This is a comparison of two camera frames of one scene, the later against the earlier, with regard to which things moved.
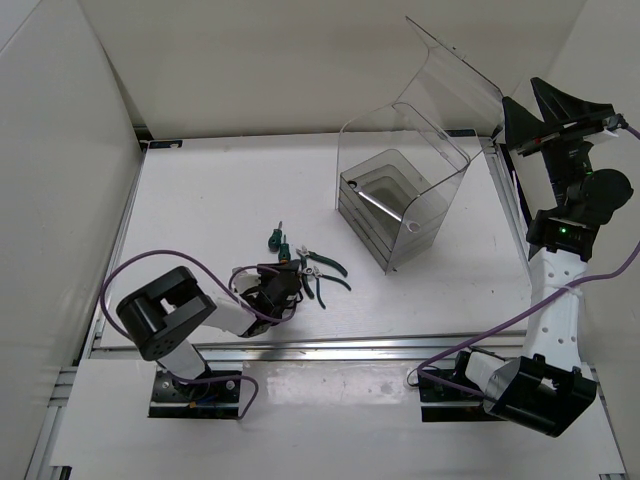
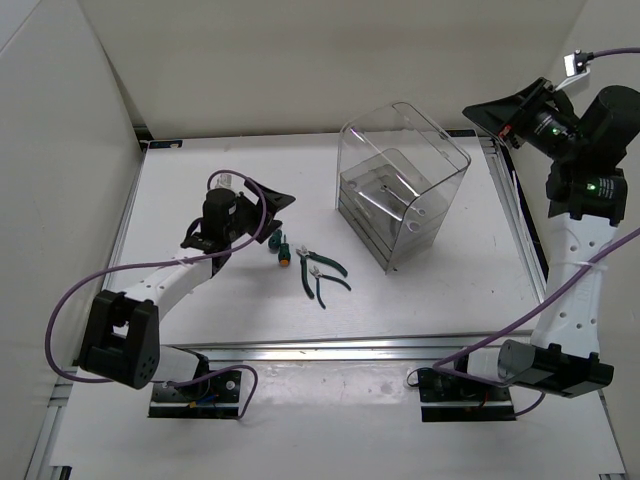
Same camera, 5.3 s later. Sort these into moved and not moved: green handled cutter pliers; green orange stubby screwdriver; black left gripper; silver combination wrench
Moved: black left gripper
Not moved: green handled cutter pliers; green orange stubby screwdriver; silver combination wrench
